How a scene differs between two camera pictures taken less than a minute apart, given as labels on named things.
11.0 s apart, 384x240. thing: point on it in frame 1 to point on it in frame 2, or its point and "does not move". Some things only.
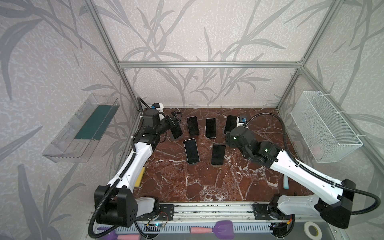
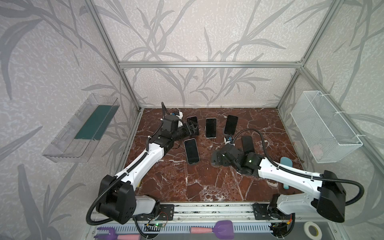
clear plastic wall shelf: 77,140 does not move
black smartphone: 231,123 does not move
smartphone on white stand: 211,127 does not move
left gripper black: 172,120 to 188,130
